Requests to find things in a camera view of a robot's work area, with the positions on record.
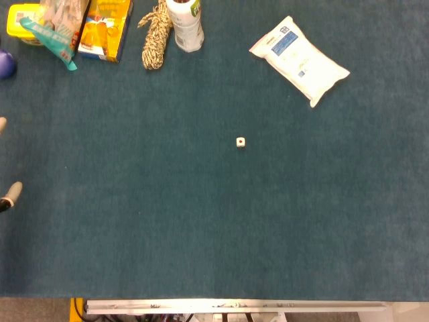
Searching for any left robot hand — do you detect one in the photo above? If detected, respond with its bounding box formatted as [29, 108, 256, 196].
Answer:
[0, 117, 23, 213]

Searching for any purple ball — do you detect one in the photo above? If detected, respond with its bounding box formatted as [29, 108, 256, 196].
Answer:
[0, 49, 17, 81]

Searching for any teal clear snack bag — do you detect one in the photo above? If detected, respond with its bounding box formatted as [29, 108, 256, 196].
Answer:
[19, 0, 91, 72]

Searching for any yellow lidded tub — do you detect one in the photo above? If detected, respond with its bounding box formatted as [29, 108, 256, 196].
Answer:
[6, 3, 46, 46]

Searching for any orange juice carton box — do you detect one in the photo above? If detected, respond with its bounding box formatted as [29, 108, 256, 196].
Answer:
[77, 0, 134, 64]

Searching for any teal felt table cloth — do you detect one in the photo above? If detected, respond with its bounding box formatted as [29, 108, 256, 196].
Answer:
[0, 0, 429, 302]

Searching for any white plastic bottle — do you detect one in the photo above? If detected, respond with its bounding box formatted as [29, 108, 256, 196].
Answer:
[166, 0, 205, 54]

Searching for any white wet wipes pack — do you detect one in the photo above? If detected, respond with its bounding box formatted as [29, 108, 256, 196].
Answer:
[248, 15, 351, 109]

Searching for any yellow frame bracket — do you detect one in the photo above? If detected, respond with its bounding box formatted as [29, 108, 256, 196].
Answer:
[69, 297, 84, 322]

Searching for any beige braided rope bundle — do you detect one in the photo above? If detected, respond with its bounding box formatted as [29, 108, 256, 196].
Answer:
[137, 0, 174, 71]

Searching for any aluminium frame rail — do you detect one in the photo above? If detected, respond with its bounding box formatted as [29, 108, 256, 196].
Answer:
[83, 299, 393, 315]

